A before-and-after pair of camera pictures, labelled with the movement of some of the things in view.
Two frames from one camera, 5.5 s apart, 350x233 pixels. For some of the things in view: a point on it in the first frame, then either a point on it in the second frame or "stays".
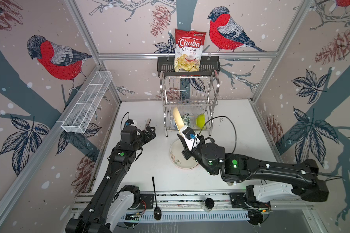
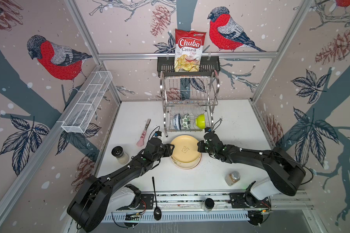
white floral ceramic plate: x=178 y=159 stays
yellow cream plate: x=178 y=119 to x=185 y=148
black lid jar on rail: x=208 y=205 stays
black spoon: x=157 y=212 stays
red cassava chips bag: x=188 y=47 stays
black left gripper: x=147 y=138 to x=167 y=149
